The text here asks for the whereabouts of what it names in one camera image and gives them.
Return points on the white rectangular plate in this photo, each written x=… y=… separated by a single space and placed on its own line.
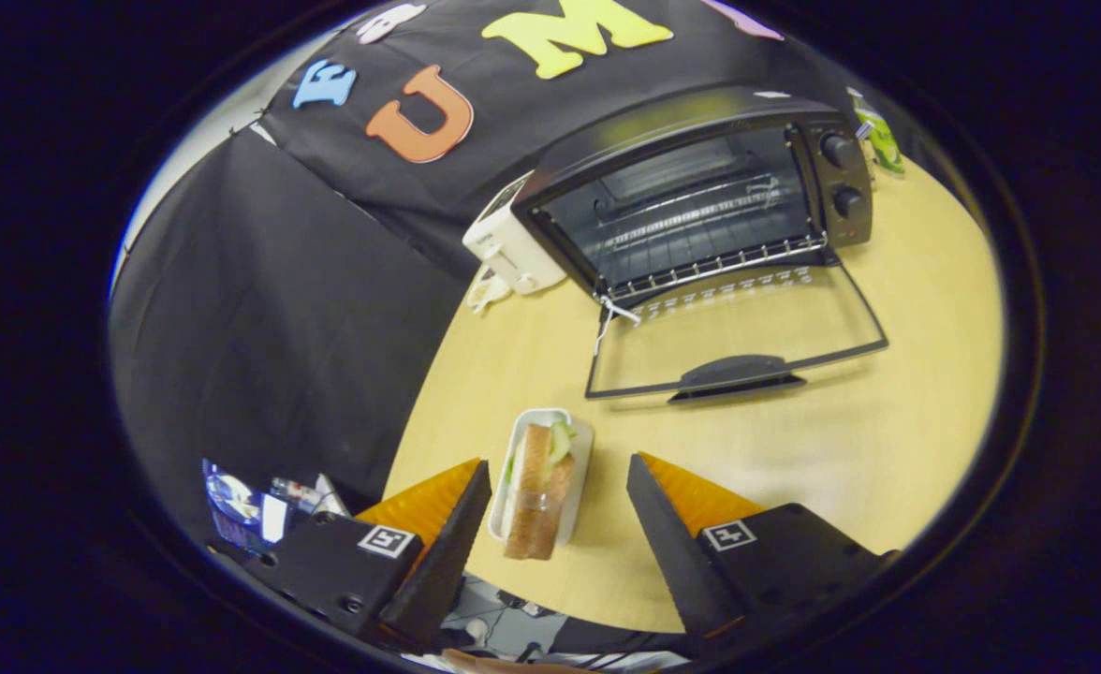
x=580 y=468

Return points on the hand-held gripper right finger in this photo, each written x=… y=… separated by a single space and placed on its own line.
x=672 y=562

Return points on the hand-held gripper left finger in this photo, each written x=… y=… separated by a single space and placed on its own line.
x=438 y=562

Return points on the toast sandwich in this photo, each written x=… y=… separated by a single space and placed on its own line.
x=536 y=487

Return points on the black toaster oven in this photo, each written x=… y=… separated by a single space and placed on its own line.
x=700 y=140

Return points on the clear plastic bottle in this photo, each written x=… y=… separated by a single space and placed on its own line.
x=294 y=491

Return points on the green drink bottle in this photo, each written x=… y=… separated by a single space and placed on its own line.
x=880 y=140

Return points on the white pop-up toaster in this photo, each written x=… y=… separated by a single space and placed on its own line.
x=504 y=248

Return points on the blue glossy bag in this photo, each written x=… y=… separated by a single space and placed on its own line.
x=230 y=501

